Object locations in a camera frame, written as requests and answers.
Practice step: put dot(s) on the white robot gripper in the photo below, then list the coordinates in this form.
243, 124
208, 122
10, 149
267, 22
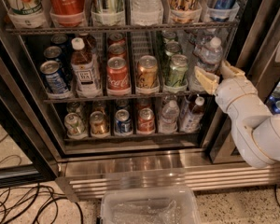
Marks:
234, 90

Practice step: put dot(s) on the clear water bottle shelf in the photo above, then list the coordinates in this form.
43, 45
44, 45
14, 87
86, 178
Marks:
209, 58

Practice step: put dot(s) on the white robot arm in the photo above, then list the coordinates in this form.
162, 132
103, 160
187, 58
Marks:
254, 128

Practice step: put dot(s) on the green can front middle shelf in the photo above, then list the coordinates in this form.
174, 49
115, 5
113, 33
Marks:
178, 67

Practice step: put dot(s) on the white label bottle bottom shelf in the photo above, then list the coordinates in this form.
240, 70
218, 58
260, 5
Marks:
192, 111

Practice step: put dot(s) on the water bottle bottom shelf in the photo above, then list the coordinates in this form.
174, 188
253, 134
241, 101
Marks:
169, 115

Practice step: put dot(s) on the gold can middle shelf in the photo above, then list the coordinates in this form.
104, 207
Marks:
147, 69

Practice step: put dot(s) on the red can bottom shelf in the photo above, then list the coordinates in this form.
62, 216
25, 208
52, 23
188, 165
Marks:
145, 122

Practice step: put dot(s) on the red can shelf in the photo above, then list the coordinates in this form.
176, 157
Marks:
117, 50
145, 122

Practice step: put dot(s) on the water bottle top shelf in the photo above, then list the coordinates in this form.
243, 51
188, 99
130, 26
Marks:
146, 12

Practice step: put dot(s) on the blue can bottom shelf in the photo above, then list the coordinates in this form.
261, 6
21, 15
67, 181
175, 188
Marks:
123, 122

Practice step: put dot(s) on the blue can shelf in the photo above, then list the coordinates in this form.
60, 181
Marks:
54, 53
54, 77
123, 122

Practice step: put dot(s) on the gold can bottom shelf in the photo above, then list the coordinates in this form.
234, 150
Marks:
98, 123

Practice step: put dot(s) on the brown tea bottle white label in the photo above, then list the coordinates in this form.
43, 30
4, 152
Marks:
84, 68

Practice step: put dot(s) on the green can bottom shelf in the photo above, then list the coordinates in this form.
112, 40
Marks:
74, 124

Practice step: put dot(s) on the blue can front middle shelf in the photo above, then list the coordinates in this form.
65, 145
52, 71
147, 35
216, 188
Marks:
54, 77

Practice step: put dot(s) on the large coca-cola bottle top shelf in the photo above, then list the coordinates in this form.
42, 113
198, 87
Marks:
67, 10

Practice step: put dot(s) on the red coca-cola can front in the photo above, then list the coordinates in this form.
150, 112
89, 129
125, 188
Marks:
117, 74

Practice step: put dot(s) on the clear plastic bin on floor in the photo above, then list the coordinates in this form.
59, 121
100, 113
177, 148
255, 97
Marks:
160, 205

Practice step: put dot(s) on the middle wire shelf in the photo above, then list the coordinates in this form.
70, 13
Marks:
129, 96

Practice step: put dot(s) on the wire shelf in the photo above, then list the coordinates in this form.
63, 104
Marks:
129, 96
122, 28

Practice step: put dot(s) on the top wire shelf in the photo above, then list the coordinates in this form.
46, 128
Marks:
122, 28

